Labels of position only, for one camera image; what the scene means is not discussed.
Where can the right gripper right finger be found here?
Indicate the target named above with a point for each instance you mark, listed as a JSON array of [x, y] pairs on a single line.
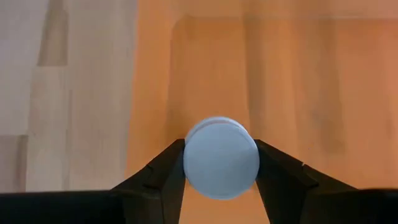
[[286, 186]]

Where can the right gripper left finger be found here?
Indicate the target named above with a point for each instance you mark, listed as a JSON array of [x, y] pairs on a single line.
[[155, 193]]

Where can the pill bottle white cap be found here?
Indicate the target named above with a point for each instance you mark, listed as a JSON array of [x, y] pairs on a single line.
[[220, 161]]

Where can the orange translucent plastic basket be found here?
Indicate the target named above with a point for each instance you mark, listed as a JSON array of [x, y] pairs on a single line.
[[280, 77]]

